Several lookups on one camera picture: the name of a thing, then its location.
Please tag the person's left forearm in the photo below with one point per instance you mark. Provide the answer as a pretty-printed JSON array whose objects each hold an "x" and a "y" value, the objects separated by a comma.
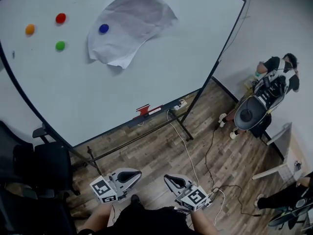
[{"x": 97, "y": 219}]

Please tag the person's right forearm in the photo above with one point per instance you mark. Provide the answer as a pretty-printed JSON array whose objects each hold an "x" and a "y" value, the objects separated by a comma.
[{"x": 203, "y": 223}]

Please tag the round red magnet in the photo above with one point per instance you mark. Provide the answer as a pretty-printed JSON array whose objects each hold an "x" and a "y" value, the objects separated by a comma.
[{"x": 60, "y": 18}]

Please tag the round blue magnet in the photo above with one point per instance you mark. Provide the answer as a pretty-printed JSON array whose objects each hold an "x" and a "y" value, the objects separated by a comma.
[{"x": 104, "y": 28}]

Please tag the grey round helmet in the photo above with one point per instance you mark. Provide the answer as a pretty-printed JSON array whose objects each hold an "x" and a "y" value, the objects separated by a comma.
[
  {"x": 286, "y": 217},
  {"x": 254, "y": 121}
]

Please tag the white paper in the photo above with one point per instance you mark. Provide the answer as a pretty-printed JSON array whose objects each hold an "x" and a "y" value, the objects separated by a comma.
[{"x": 127, "y": 38}]

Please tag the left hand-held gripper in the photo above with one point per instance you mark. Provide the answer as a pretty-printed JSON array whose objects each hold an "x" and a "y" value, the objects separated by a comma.
[{"x": 104, "y": 190}]

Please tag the white table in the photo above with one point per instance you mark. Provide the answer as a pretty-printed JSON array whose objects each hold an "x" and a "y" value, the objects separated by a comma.
[{"x": 267, "y": 172}]

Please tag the white marker pen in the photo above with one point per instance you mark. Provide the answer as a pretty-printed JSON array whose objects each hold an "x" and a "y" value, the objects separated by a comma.
[{"x": 154, "y": 111}]

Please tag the white whiteboard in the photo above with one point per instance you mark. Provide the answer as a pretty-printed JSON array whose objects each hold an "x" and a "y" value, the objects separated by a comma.
[{"x": 73, "y": 82}]

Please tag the round orange magnet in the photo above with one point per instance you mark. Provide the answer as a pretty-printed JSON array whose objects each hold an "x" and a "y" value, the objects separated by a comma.
[{"x": 29, "y": 29}]

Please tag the person's black clothing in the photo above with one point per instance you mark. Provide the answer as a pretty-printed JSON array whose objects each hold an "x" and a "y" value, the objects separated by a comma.
[{"x": 146, "y": 221}]

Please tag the red whiteboard eraser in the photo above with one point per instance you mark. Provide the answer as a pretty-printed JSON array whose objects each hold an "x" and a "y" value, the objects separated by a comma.
[{"x": 143, "y": 110}]

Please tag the round green magnet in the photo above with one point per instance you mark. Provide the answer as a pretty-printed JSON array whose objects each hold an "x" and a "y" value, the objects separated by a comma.
[{"x": 60, "y": 45}]

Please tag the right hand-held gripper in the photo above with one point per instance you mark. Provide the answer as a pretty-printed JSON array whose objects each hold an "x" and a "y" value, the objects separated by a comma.
[{"x": 194, "y": 198}]

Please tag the person's left black shoe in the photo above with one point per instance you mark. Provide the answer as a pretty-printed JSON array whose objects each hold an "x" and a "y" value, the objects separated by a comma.
[{"x": 135, "y": 199}]

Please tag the black backpack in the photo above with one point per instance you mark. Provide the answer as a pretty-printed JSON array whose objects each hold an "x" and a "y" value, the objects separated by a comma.
[{"x": 262, "y": 131}]

